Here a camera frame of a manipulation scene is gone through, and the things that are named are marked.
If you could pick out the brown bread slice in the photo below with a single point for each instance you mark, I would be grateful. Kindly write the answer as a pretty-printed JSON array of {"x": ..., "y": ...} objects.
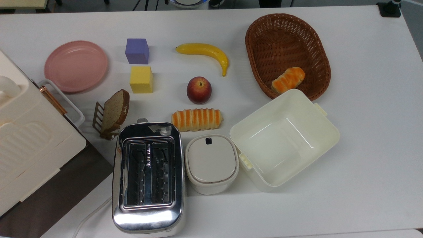
[{"x": 114, "y": 110}]

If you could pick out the brown toast rack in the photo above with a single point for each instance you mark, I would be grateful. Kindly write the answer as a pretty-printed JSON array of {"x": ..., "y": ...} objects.
[{"x": 96, "y": 117}]

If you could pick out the dark brown cabinet base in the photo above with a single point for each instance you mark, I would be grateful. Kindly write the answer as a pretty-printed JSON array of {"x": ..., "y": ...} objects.
[{"x": 66, "y": 188}]

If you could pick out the short orange striped bread roll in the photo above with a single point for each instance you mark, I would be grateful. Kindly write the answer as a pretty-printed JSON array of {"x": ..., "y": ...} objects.
[{"x": 288, "y": 80}]

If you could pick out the purple foam cube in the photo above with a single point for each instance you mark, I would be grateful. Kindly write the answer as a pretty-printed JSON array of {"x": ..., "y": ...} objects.
[{"x": 136, "y": 51}]

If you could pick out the long orange striped bread roll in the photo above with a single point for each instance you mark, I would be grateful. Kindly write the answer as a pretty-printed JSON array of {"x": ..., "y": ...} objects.
[{"x": 196, "y": 119}]

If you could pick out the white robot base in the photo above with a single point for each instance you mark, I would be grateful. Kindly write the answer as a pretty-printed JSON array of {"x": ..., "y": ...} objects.
[{"x": 188, "y": 3}]

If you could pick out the yellow toy banana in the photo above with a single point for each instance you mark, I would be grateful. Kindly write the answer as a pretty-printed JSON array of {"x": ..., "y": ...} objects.
[{"x": 206, "y": 50}]

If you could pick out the pink round plate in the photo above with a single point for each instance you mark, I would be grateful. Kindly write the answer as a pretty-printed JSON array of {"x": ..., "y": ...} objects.
[{"x": 76, "y": 67}]

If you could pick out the cream open plastic box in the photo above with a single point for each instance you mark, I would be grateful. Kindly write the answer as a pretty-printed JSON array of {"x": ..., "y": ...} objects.
[{"x": 284, "y": 142}]

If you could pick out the small white lidded bin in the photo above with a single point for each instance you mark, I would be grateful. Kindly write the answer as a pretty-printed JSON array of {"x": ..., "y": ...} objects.
[{"x": 211, "y": 163}]

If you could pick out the chrome two-slot toaster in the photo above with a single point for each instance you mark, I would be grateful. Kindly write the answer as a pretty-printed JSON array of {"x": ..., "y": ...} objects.
[{"x": 148, "y": 218}]

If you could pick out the light wooden table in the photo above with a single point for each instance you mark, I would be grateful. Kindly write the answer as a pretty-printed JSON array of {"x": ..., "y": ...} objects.
[{"x": 21, "y": 3}]

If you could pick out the large cream plastic cabinet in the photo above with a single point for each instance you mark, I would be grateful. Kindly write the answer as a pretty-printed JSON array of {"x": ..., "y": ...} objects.
[{"x": 29, "y": 145}]

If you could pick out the black tripod legs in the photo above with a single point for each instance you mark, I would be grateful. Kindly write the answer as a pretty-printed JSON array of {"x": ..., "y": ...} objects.
[{"x": 145, "y": 4}]

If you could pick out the brown wicker basket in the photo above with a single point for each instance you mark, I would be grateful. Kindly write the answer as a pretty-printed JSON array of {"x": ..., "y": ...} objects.
[{"x": 281, "y": 43}]

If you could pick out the red toy apple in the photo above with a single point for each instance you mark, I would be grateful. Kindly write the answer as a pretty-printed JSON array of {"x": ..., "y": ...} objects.
[{"x": 199, "y": 90}]

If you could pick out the yellow foam cube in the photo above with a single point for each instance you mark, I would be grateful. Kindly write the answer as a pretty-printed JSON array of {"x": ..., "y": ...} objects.
[{"x": 141, "y": 80}]

